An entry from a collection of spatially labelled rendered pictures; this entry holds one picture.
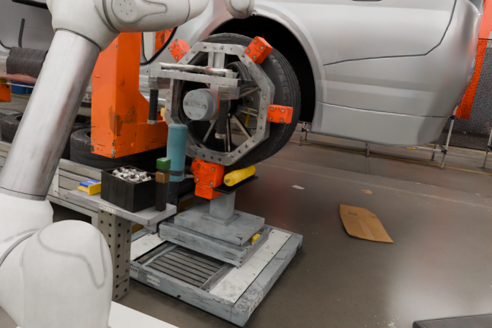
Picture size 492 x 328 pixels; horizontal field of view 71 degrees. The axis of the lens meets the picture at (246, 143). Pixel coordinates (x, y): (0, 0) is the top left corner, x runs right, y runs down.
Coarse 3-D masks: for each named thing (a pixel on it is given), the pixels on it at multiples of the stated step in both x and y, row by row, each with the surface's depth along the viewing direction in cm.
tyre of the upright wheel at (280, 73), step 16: (272, 64) 153; (288, 64) 169; (272, 80) 154; (288, 80) 158; (288, 96) 154; (272, 128) 157; (288, 128) 164; (272, 144) 158; (240, 160) 166; (256, 160) 163
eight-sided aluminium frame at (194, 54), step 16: (192, 48) 160; (208, 48) 156; (224, 48) 153; (240, 48) 149; (192, 64) 166; (256, 64) 152; (176, 80) 169; (256, 80) 148; (176, 96) 172; (272, 96) 150; (176, 112) 174; (256, 128) 151; (192, 144) 172; (256, 144) 153; (208, 160) 164; (224, 160) 160
